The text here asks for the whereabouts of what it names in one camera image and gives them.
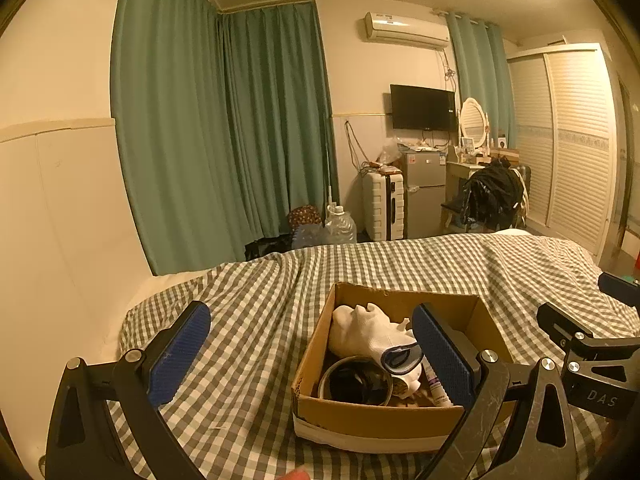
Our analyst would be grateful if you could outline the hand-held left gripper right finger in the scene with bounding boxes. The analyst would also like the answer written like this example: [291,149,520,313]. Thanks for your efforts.
[411,302,589,480]

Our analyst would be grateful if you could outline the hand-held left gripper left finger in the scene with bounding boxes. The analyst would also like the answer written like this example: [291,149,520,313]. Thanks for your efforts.
[45,300,212,480]

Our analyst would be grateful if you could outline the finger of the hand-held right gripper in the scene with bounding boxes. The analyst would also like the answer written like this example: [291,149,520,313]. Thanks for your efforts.
[598,272,640,308]
[536,302,640,361]

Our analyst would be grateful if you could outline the white tube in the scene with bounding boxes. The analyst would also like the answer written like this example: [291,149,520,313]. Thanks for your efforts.
[422,354,455,409]

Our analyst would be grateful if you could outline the white sock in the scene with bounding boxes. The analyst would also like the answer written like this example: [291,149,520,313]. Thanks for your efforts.
[327,302,425,396]

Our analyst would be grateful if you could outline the white tape roll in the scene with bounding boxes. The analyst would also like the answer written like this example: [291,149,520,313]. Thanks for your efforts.
[319,356,397,407]

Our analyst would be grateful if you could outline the green white checked blanket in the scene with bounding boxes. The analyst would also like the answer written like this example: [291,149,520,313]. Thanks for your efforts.
[107,232,640,480]

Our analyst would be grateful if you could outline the white chair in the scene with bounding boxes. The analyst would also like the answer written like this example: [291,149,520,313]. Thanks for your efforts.
[439,167,529,235]

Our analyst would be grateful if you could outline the grey suitcase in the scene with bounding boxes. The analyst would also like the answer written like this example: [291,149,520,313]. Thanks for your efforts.
[515,164,533,213]

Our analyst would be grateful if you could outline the black jacket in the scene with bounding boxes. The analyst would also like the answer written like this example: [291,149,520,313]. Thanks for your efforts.
[461,156,524,227]

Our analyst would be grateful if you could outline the white louvred wardrobe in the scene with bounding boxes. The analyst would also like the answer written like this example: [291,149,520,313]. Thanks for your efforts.
[506,42,622,265]

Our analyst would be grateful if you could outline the small grey fridge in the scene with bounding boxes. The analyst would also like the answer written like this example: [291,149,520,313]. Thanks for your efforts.
[399,146,448,240]

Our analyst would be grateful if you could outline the white suitcase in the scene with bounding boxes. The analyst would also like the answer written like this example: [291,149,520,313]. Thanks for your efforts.
[361,169,405,242]

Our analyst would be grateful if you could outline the clear water jug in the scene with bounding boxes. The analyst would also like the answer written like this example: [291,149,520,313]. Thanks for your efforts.
[325,204,358,245]

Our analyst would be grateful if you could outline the small cardboard box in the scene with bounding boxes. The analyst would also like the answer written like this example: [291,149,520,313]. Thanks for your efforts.
[490,135,521,163]

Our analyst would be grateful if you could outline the patterned fabric bag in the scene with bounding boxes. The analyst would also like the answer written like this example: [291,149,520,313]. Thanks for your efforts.
[286,204,324,228]

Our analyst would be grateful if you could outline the white dressing table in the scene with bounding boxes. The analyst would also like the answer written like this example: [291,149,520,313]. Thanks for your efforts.
[445,156,493,201]

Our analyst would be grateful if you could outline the plastic bag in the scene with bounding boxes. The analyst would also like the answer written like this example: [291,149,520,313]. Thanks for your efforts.
[381,139,403,167]

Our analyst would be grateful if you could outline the white pole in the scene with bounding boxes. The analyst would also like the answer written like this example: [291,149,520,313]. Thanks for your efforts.
[325,132,336,208]

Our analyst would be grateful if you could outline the oval white mirror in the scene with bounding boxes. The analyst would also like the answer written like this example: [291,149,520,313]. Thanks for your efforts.
[459,97,491,145]

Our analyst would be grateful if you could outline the wide green curtain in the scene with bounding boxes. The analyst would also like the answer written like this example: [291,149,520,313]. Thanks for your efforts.
[110,0,238,277]

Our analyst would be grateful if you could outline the green corner curtain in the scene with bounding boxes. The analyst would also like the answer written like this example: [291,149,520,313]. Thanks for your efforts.
[219,1,342,243]

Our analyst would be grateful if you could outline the narrow green curtain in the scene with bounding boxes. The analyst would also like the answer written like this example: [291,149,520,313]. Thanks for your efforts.
[445,10,519,153]

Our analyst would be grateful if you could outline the white air conditioner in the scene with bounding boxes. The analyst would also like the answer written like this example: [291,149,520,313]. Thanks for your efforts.
[362,11,450,52]

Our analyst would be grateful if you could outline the wall cables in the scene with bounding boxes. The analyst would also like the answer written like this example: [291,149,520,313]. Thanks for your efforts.
[344,117,375,171]

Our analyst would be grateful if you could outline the black wall television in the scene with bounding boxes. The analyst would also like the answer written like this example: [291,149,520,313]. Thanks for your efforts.
[389,84,457,131]

